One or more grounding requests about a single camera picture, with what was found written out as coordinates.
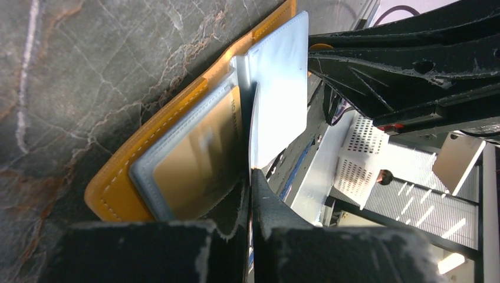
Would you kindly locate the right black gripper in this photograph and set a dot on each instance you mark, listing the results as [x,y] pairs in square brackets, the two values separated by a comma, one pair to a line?
[432,73]

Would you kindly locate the white perforated panel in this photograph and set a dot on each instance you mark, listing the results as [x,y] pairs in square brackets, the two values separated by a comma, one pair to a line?
[360,160]

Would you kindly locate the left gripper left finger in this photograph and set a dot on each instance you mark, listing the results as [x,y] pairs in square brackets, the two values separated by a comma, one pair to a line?
[213,248]

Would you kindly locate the orange leather card holder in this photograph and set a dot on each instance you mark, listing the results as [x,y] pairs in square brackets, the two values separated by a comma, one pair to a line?
[268,64]

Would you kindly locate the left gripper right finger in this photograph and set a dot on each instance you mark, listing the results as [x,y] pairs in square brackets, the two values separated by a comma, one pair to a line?
[287,248]

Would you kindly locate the gold credit card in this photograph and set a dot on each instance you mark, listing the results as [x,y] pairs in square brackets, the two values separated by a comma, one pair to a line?
[206,158]

